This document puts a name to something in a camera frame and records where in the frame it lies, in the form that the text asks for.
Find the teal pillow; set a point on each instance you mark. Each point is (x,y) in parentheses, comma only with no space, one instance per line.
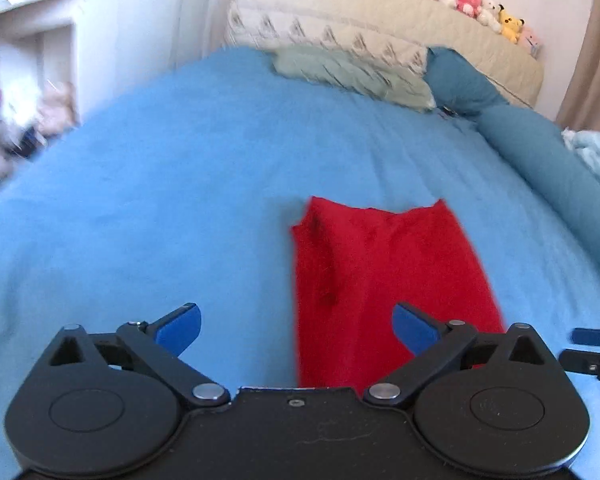
(460,82)

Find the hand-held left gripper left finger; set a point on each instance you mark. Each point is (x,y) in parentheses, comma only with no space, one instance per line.
(180,332)

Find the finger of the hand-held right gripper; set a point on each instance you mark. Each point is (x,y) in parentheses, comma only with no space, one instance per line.
(597,336)
(590,362)

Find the red knit sweater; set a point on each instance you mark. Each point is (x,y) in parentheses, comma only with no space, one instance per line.
(380,270)

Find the white desk shelf unit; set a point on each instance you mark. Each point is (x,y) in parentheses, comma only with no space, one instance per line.
(30,35)

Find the green pillow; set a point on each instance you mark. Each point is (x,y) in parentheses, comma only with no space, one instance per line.
(350,72)

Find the beige plush toy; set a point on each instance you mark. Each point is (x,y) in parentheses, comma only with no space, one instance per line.
(57,107)

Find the pale pink plush toy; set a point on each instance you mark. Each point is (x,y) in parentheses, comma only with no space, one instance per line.
(530,40)

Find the bed with blue sheet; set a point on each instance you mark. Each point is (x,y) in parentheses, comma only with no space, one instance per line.
(155,200)

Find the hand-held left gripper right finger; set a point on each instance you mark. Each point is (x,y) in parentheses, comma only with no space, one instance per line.
(412,332)

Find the beige quilted headboard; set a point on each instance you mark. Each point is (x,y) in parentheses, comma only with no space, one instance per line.
(380,15)

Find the beige curtain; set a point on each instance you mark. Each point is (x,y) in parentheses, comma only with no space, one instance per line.
(592,60)

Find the pale blue blanket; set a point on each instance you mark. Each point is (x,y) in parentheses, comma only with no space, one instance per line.
(597,155)

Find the small dark object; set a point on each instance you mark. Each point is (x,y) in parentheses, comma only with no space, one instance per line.
(447,111)

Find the yellow plush toy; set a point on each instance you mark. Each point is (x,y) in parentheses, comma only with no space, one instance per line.
(511,24)

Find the long teal bolster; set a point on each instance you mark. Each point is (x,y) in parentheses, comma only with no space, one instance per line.
(545,170)

